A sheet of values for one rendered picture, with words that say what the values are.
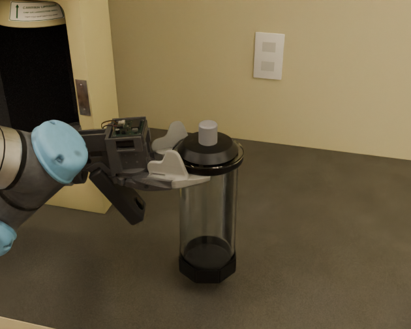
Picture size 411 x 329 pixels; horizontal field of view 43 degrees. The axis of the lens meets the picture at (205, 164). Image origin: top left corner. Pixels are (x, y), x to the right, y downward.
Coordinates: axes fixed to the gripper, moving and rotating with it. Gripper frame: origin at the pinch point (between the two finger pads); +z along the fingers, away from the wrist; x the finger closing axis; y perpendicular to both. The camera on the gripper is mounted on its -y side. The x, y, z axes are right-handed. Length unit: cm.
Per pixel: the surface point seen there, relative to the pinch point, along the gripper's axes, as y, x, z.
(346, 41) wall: 2, 49, 32
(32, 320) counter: -21.3, -9.7, -29.4
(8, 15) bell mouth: 19.0, 24.6, -34.0
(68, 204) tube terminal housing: -19.9, 21.2, -30.6
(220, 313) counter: -23.6, -7.8, 0.7
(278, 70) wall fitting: -6, 53, 17
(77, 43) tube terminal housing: 14.6, 19.0, -21.1
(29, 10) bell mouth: 19.6, 24.2, -29.9
